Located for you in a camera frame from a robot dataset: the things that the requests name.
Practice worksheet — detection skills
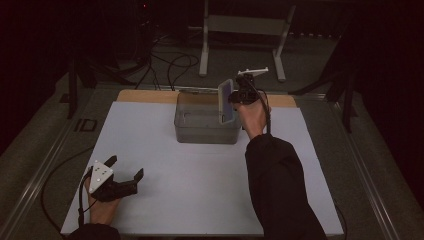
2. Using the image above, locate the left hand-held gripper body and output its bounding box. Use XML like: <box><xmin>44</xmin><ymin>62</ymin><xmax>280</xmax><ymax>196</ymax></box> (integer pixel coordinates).
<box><xmin>88</xmin><ymin>160</ymin><xmax>139</xmax><ymax>203</ymax></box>

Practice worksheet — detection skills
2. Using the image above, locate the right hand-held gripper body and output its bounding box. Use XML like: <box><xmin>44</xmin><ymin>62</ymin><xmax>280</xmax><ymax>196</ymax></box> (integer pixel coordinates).
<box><xmin>228</xmin><ymin>66</ymin><xmax>270</xmax><ymax>105</ymax></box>

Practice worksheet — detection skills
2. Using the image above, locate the orange phone with clear case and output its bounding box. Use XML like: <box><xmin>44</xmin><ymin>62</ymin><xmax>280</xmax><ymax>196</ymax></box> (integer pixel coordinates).
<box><xmin>217</xmin><ymin>78</ymin><xmax>238</xmax><ymax>125</ymax></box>

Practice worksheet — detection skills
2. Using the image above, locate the clear plastic storage box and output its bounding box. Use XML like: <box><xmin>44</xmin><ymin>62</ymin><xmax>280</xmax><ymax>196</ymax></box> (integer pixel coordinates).
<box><xmin>173</xmin><ymin>91</ymin><xmax>243</xmax><ymax>145</ymax></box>

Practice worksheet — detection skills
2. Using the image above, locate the person's right hand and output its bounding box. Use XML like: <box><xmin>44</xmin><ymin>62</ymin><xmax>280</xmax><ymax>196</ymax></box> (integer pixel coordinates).
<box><xmin>233</xmin><ymin>92</ymin><xmax>273</xmax><ymax>141</ymax></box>

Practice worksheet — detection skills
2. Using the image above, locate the person's left hand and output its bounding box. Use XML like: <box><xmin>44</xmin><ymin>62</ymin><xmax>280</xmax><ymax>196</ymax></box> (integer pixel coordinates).
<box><xmin>83</xmin><ymin>176</ymin><xmax>121</xmax><ymax>226</ymax></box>

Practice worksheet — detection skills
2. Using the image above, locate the white table sheet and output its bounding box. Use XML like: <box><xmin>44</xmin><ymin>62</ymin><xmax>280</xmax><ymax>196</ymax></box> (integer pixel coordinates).
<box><xmin>60</xmin><ymin>100</ymin><xmax>344</xmax><ymax>236</ymax></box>

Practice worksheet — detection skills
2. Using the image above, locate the white metal stand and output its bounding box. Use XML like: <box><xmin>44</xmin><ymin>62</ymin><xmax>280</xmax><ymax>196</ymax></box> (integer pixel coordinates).
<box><xmin>198</xmin><ymin>0</ymin><xmax>297</xmax><ymax>83</ymax></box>

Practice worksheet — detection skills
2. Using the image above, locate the black metal stand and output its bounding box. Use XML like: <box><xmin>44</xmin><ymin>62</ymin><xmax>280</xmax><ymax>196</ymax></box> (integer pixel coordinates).
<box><xmin>66</xmin><ymin>56</ymin><xmax>98</xmax><ymax>120</ymax></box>
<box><xmin>289</xmin><ymin>33</ymin><xmax>356</xmax><ymax>134</ymax></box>

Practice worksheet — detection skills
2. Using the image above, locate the left hand-held gripper black cable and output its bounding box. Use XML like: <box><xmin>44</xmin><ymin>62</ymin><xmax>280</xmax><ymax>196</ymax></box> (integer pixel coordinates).
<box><xmin>40</xmin><ymin>146</ymin><xmax>96</xmax><ymax>240</ymax></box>

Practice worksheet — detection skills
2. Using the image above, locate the black rectangular bracket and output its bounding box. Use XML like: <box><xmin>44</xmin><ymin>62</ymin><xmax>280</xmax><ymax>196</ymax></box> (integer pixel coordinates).
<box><xmin>74</xmin><ymin>118</ymin><xmax>98</xmax><ymax>133</ymax></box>

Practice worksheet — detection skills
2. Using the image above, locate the metal frame rail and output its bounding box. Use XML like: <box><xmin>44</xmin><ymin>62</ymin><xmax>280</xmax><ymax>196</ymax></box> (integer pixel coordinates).
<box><xmin>0</xmin><ymin>116</ymin><xmax>79</xmax><ymax>240</ymax></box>
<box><xmin>328</xmin><ymin>99</ymin><xmax>399</xmax><ymax>240</ymax></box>

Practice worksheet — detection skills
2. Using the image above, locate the black looped floor cable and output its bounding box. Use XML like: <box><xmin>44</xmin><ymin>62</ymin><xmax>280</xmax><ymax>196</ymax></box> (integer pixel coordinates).
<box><xmin>166</xmin><ymin>53</ymin><xmax>200</xmax><ymax>92</ymax></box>

